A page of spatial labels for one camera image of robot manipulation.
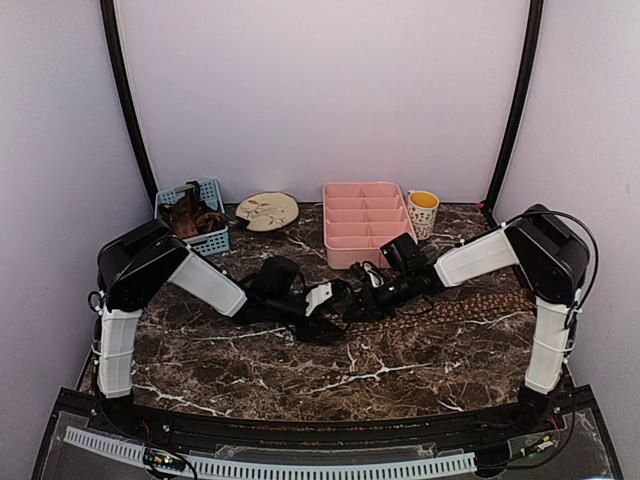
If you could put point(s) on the left black frame post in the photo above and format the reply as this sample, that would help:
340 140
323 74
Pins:
125 96

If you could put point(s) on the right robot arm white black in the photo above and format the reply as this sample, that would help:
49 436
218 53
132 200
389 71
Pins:
558 266

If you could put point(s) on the black front rail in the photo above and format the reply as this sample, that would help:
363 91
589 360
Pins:
184 430

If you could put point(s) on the brown floral tie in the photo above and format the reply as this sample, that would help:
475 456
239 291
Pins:
471 308

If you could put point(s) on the white mug yellow inside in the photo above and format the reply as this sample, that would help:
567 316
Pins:
422 207

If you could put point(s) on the blue perforated plastic basket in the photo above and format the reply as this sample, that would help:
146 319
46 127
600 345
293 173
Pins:
208 244

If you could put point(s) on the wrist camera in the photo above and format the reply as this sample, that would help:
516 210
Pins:
280 277
368 273

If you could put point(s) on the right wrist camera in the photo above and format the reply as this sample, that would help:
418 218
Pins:
368 273

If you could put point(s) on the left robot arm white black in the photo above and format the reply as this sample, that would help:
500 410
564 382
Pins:
133 268

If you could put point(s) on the grey slotted cable duct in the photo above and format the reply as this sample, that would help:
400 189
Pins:
240 462

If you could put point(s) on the dark brown ties in basket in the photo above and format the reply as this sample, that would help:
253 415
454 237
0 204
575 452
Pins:
190 216

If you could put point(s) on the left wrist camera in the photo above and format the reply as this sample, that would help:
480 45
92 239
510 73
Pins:
280 277

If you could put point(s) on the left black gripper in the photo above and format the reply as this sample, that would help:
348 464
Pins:
319 322

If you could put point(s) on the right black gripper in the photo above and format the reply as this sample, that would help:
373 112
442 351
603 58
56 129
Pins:
373 309

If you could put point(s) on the small green circuit board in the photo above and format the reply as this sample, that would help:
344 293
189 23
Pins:
157 458

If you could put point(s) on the black frame post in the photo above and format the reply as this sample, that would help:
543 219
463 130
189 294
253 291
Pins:
521 88
125 96

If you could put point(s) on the right black frame post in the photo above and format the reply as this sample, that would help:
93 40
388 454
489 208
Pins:
521 88

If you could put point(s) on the pink divided organizer tray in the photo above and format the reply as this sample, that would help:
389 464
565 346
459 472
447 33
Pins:
359 218

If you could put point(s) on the round floral plate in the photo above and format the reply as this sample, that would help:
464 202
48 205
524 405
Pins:
267 211

